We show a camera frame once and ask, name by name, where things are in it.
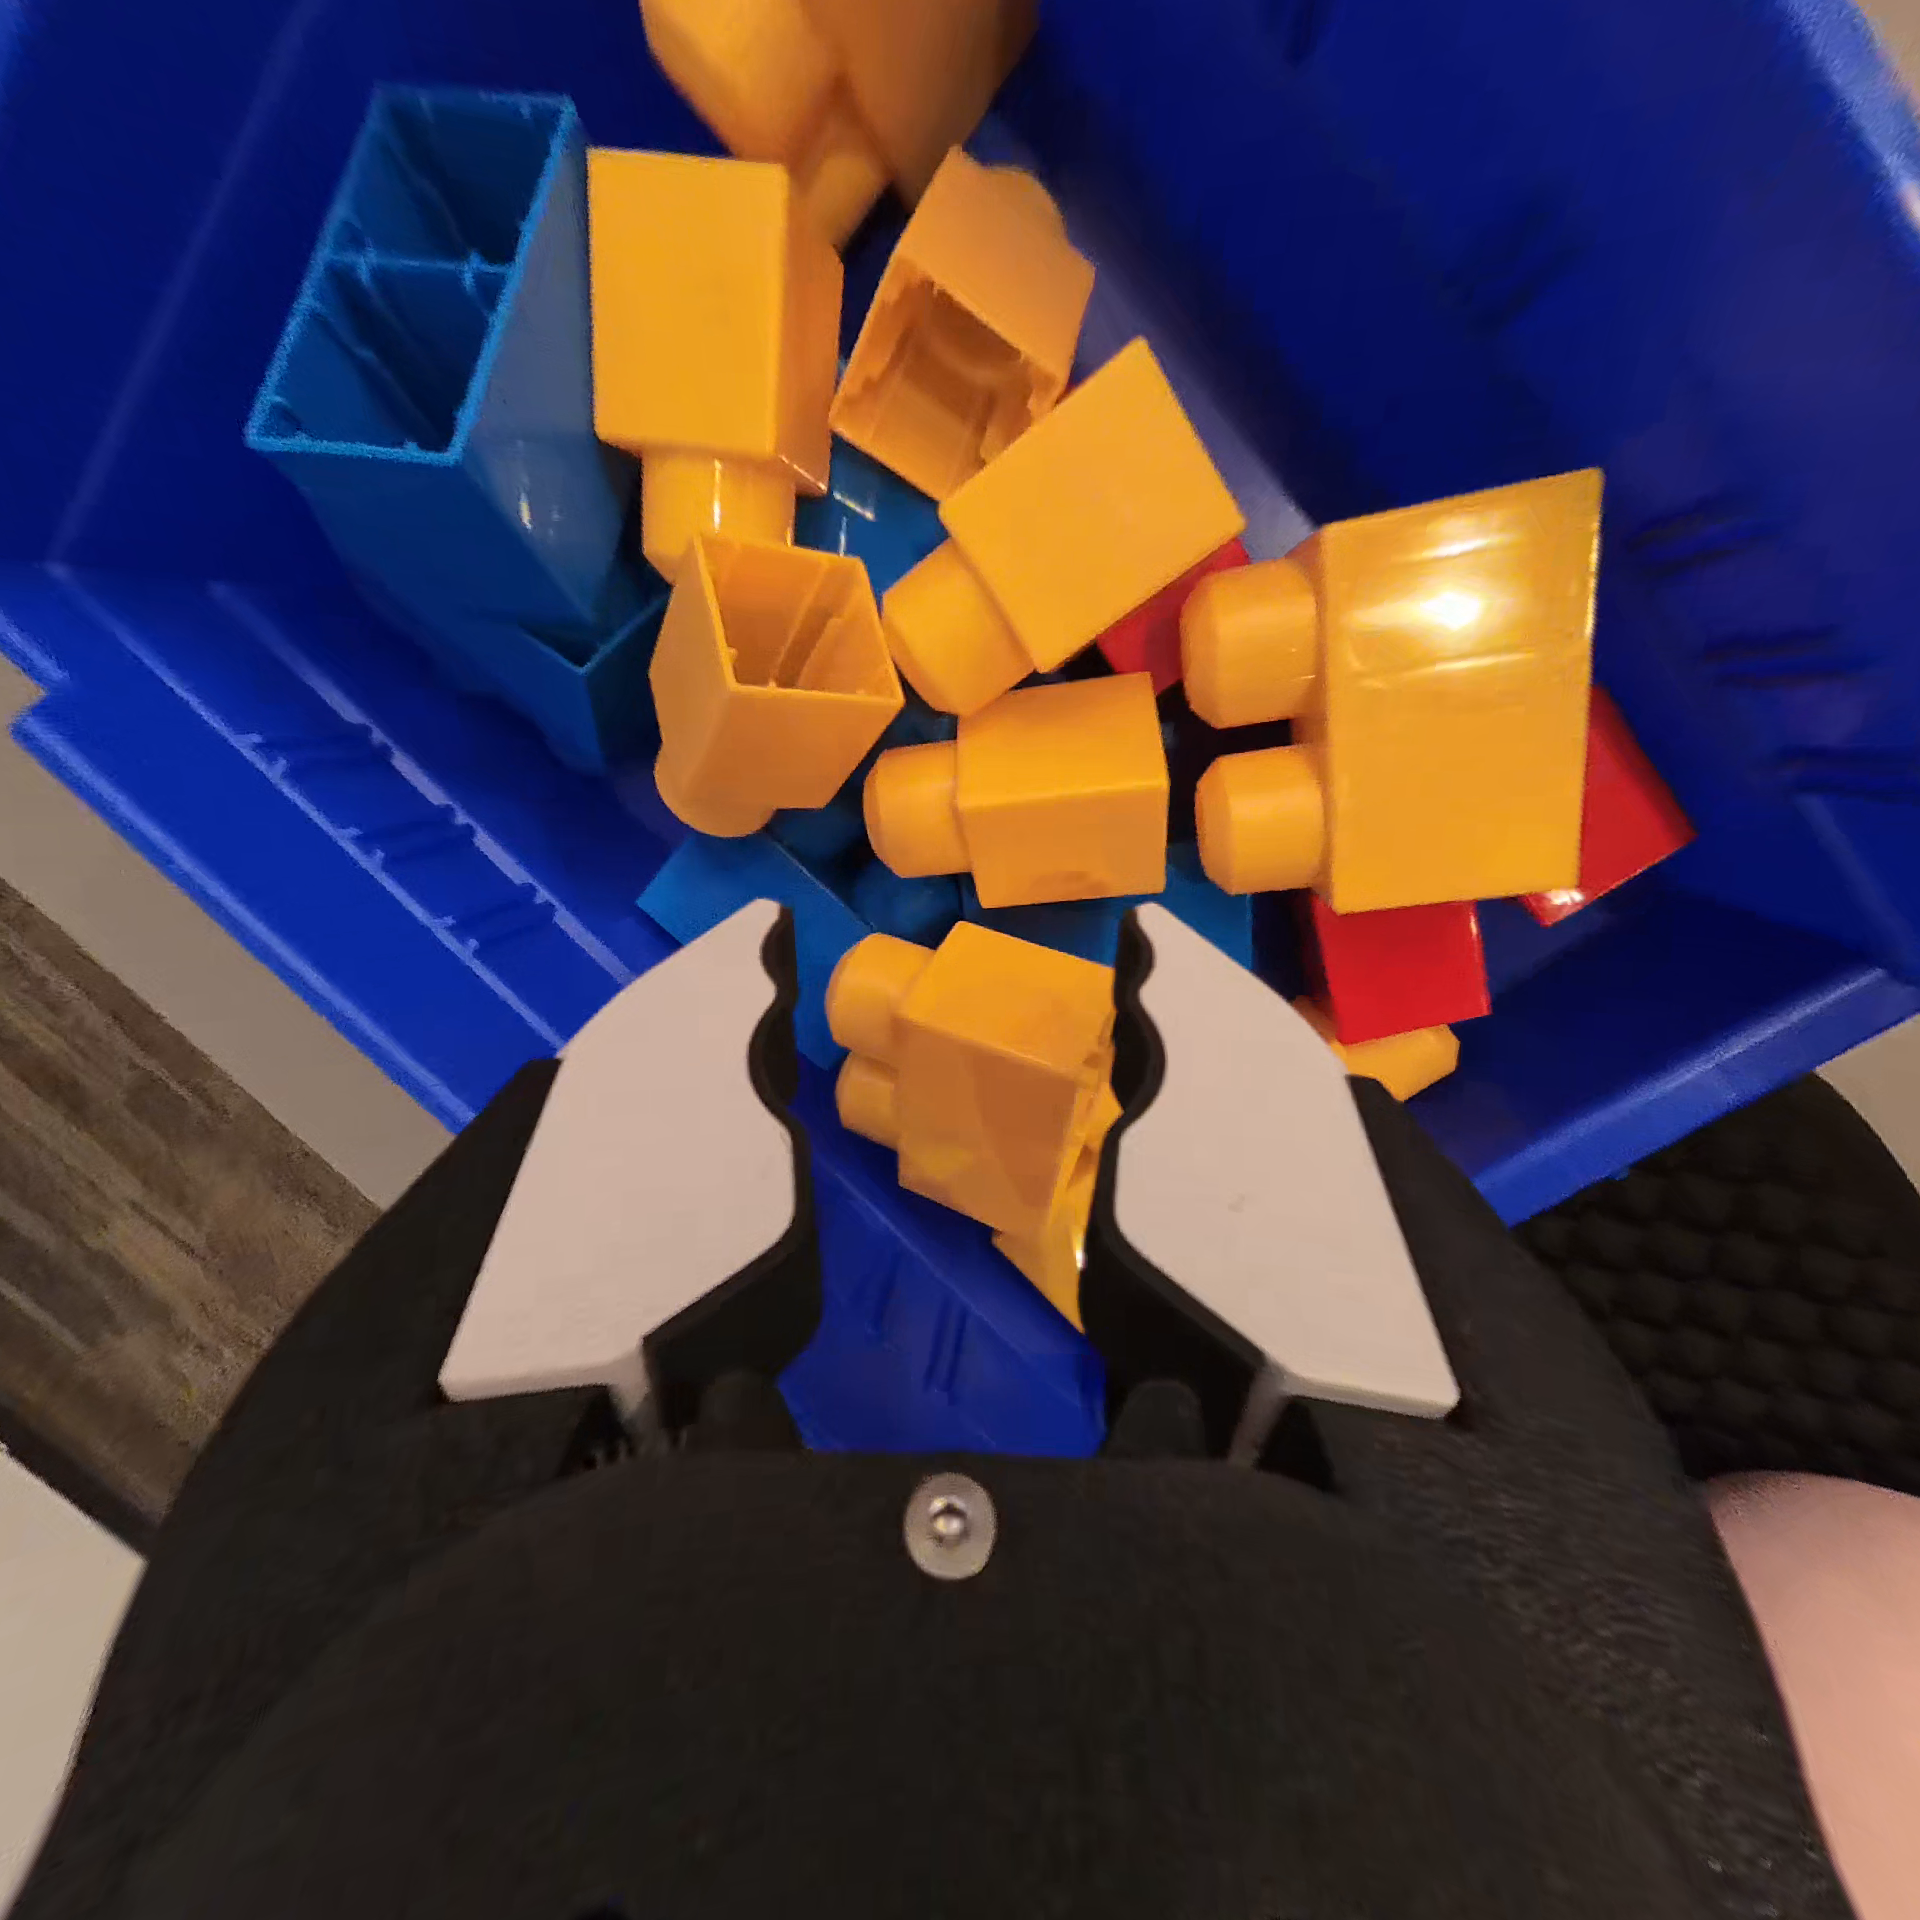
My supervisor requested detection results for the blue plastic bin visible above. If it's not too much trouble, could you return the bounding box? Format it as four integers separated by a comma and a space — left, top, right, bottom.
0, 0, 1920, 1460

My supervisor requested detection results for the black wrist rest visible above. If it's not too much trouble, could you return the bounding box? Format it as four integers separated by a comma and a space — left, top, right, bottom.
1517, 1073, 1920, 1488

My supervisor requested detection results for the red mega block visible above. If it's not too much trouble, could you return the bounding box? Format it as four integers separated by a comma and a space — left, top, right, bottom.
1519, 690, 1696, 929
1297, 897, 1496, 1046
1101, 540, 1255, 694

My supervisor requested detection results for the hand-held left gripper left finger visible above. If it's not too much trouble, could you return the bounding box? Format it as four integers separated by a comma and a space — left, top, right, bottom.
439, 900, 825, 1424

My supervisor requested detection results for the pile of orange mega blocks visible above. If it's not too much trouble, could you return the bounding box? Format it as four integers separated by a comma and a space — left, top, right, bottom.
586, 0, 1608, 1329

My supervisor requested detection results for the person's left forearm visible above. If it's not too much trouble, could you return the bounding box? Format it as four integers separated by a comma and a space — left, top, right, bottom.
1711, 1470, 1920, 1920

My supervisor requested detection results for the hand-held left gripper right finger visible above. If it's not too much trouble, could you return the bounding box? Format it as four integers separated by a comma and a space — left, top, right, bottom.
1088, 902, 1465, 1424

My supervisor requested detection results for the orange two-stud mega block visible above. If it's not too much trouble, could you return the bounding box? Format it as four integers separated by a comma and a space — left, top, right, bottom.
825, 922, 1125, 1248

